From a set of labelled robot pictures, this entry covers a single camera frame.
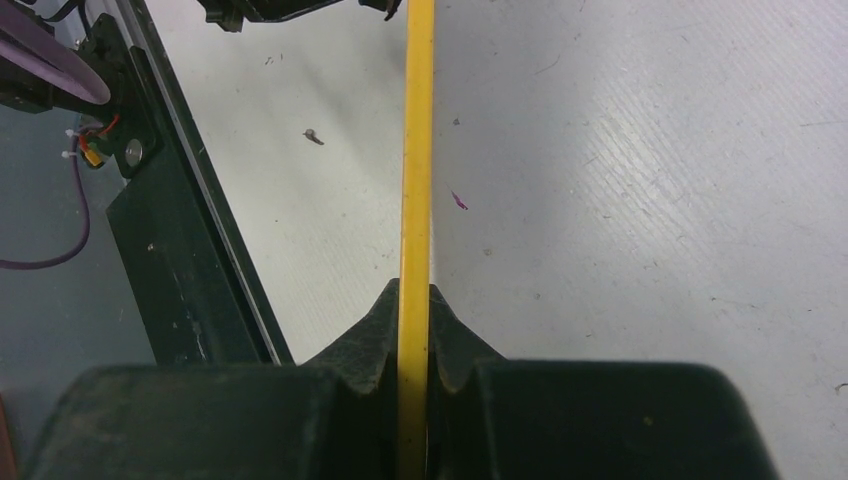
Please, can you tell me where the yellow framed whiteboard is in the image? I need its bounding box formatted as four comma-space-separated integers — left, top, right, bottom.
396, 0, 436, 479

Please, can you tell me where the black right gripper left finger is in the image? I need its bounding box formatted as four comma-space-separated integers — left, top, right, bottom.
26, 280, 399, 479

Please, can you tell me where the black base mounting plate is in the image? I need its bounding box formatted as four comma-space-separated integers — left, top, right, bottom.
89, 1, 293, 365

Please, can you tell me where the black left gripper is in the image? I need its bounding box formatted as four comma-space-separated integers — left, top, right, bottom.
198, 0, 402, 32

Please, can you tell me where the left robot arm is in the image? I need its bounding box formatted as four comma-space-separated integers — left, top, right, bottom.
1, 1, 164, 127

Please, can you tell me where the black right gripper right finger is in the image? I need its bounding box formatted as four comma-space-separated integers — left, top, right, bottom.
430, 288, 778, 479

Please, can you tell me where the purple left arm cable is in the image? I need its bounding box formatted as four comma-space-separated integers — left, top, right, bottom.
0, 135, 92, 272

